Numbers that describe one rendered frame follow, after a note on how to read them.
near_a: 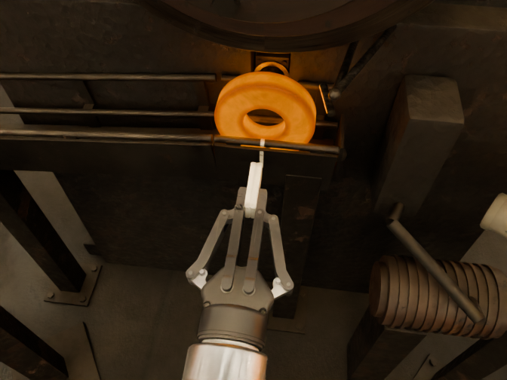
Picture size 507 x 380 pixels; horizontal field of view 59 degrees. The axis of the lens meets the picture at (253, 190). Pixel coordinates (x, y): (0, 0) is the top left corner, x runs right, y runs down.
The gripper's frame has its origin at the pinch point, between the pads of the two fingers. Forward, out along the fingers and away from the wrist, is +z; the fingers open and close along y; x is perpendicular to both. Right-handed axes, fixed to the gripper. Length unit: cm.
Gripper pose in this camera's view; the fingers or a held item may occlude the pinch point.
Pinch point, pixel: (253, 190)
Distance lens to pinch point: 58.8
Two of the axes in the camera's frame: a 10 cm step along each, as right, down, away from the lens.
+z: 1.3, -8.5, 5.1
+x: -0.1, -5.2, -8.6
